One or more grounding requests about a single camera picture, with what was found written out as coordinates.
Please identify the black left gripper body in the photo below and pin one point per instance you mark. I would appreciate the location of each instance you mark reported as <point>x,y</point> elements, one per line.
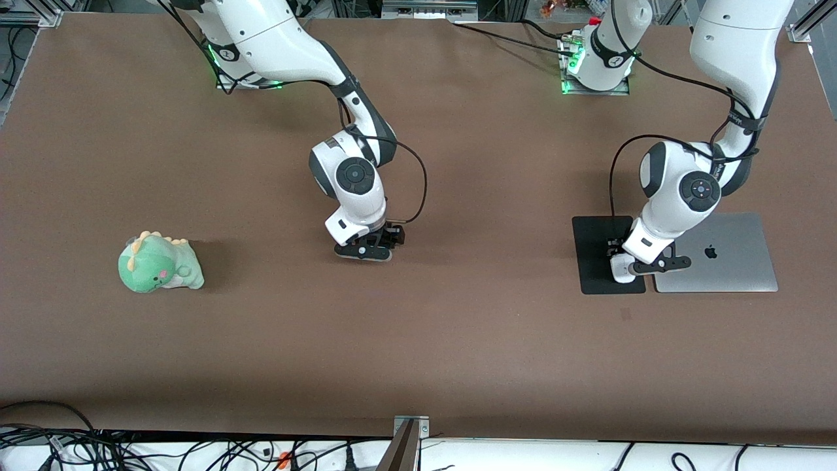
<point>614,249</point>

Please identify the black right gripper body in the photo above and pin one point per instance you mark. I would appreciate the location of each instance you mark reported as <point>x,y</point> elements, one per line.
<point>392,233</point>

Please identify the white computer mouse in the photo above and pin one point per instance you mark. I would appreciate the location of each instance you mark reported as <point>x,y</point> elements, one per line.
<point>621,269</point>

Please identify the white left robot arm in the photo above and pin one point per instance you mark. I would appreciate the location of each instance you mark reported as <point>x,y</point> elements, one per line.
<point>732,52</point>

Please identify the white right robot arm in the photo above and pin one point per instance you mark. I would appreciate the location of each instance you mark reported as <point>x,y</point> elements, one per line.
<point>274,39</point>

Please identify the black mouse pad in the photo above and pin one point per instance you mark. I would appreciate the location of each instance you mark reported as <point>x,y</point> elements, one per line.
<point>592,261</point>

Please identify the silver laptop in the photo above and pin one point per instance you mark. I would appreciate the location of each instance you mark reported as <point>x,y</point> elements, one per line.
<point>739,261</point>

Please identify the grey metal box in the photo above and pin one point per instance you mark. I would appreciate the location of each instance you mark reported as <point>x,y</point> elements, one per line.
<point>428,8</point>

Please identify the green dinosaur plush toy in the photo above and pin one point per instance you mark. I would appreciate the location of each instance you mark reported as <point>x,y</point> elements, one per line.
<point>157,265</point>

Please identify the orange plug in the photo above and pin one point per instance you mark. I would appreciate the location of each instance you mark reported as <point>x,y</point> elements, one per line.
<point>283,460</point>

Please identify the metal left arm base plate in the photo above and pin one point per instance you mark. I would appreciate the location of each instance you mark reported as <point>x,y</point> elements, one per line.
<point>570,90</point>

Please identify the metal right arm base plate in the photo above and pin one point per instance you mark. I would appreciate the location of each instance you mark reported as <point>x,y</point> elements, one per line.
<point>274,86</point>

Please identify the grey metal bracket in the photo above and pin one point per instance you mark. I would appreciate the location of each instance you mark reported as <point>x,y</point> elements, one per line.
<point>424,428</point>

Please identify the aluminium profile post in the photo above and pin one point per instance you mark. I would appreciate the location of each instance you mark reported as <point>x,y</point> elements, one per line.
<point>399,454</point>

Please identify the aluminium frame profile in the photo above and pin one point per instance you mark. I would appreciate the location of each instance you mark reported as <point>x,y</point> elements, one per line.
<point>33,16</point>
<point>811,23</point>

